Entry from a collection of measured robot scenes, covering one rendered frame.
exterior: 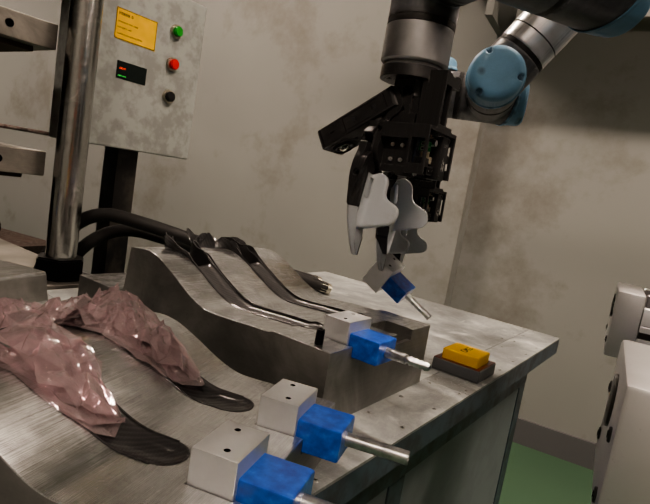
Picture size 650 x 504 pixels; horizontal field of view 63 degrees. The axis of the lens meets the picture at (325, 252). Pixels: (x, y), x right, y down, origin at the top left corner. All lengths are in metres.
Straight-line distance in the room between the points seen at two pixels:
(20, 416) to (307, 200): 2.75
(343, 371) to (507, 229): 2.15
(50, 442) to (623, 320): 0.68
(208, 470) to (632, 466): 0.25
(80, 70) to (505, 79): 0.80
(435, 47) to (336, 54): 2.56
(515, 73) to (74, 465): 0.65
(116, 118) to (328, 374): 0.95
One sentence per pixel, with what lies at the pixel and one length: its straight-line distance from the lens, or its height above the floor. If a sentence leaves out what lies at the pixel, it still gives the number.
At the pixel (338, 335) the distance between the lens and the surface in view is 0.64.
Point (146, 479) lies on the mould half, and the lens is 0.41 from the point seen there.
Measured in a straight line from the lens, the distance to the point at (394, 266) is 0.94.
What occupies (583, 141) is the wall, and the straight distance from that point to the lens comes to 2.71.
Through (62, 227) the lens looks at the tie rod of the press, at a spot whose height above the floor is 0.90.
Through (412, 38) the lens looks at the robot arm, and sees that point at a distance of 0.61.
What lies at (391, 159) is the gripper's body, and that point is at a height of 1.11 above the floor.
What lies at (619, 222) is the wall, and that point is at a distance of 2.68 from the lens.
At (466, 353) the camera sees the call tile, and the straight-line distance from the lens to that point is 0.91.
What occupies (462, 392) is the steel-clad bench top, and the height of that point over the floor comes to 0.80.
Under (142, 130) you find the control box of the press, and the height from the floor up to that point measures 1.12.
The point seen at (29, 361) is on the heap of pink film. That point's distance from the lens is 0.46.
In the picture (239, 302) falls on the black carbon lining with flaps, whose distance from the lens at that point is 0.78.
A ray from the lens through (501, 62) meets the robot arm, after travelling 0.77.
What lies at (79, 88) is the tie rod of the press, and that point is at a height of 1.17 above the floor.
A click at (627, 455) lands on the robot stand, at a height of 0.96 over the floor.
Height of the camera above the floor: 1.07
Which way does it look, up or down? 7 degrees down
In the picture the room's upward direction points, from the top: 9 degrees clockwise
